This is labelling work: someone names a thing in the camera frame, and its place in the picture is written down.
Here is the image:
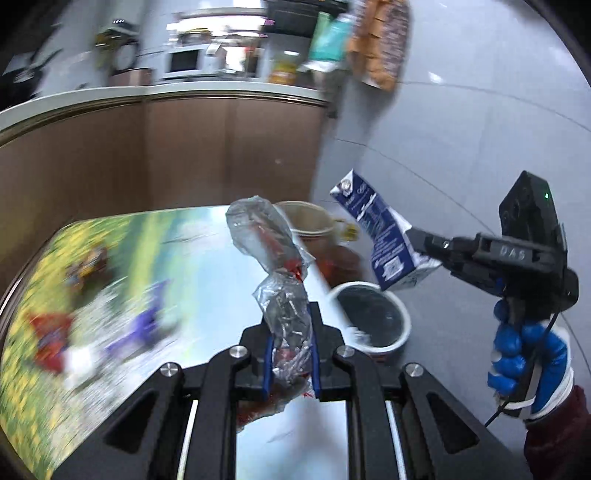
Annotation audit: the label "person's right hand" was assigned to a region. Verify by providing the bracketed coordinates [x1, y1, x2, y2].
[488, 298, 576, 421]

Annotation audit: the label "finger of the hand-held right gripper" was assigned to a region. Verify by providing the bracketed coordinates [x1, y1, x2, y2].
[408, 226, 477, 260]
[442, 262, 500, 297]

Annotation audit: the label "white microwave oven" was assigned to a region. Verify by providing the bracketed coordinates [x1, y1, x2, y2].
[163, 45, 207, 78]

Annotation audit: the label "clear plastic wrapper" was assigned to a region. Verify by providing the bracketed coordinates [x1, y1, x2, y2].
[225, 196, 320, 435]

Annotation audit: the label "red and clear candy wrapper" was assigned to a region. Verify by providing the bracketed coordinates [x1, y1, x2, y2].
[27, 312, 77, 372]

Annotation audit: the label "orange floral apron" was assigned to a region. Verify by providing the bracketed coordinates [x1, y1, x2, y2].
[346, 0, 412, 92]

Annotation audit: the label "yellow liquid bottle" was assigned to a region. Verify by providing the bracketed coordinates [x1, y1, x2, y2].
[269, 52, 299, 85]

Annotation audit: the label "person's right forearm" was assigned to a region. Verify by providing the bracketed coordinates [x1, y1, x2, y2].
[523, 385, 591, 480]

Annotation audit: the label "steel kitchen faucet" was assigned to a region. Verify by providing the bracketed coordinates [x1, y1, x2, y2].
[205, 41, 228, 75]

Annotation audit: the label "white bin with black liner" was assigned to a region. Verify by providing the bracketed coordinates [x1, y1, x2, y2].
[329, 281, 412, 366]

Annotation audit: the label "brown base cabinets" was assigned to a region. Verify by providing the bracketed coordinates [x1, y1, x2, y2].
[0, 96, 332, 297]

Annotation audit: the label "blue and white milk carton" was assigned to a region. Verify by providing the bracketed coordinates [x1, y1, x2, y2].
[329, 169, 444, 293]

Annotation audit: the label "green plastic bag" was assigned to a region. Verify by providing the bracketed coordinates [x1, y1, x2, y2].
[307, 11, 355, 75]

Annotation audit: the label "cooking oil bottle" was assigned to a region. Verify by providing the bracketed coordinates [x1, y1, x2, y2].
[318, 220, 372, 289]

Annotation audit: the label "purple wrapper strip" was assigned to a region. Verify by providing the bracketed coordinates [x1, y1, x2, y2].
[105, 280, 164, 354]

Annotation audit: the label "rice cooker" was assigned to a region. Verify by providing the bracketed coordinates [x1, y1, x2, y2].
[107, 39, 156, 87]

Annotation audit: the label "bucket with brown bag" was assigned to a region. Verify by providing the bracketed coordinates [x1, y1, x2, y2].
[276, 200, 339, 252]

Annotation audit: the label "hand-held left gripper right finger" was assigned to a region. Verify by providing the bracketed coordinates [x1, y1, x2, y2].
[307, 302, 532, 480]

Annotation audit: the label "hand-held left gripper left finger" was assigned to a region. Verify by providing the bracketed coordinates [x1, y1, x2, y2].
[53, 320, 274, 480]

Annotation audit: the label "white kitchen countertop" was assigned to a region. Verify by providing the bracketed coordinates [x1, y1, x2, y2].
[0, 80, 332, 145]

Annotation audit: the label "black dish rack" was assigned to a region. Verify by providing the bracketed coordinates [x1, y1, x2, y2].
[267, 0, 352, 34]

